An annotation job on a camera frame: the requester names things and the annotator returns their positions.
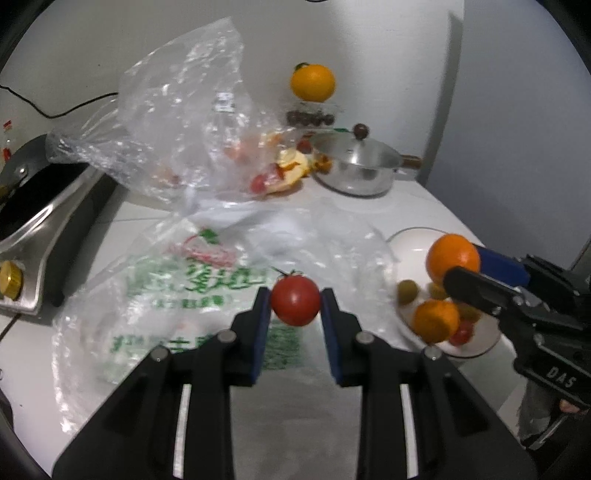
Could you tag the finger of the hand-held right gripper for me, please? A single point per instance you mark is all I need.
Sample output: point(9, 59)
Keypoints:
point(480, 290)
point(503, 267)

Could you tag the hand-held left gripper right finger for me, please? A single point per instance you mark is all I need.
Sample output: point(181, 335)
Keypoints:
point(330, 337)

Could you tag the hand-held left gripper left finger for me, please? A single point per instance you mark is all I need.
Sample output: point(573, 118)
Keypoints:
point(261, 337)

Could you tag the mandarin orange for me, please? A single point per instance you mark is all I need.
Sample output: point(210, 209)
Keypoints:
point(450, 256)
point(434, 321)

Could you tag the red cherry tomato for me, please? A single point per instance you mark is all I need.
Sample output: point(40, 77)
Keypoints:
point(258, 182)
point(295, 300)
point(461, 333)

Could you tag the white plate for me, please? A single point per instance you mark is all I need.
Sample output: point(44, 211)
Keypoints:
point(411, 244)

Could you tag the green printed plastic bag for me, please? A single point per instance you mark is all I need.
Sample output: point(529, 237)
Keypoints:
point(138, 286)

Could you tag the person's right hand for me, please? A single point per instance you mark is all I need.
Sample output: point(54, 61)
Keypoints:
point(570, 406)

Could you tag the grey refrigerator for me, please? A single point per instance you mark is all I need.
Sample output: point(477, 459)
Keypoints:
point(508, 138)

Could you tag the steel pot with lid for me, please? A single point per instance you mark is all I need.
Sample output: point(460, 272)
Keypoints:
point(355, 166)

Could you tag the orange peel pile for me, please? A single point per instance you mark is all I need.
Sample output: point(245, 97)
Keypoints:
point(291, 164)

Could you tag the green yellow sponge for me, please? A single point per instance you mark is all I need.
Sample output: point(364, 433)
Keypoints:
point(340, 130)

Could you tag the clear box of dark grapes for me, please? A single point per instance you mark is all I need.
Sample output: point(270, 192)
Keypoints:
point(309, 117)

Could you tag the steel induction cooker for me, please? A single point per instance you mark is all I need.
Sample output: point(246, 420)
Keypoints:
point(60, 240)

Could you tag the large orange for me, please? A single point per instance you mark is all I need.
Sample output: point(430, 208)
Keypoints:
point(313, 82)

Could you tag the clear crumpled plastic bag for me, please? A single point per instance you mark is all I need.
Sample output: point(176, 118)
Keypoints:
point(184, 92)

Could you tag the red capped bottle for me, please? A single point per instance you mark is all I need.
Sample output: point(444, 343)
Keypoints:
point(6, 138)

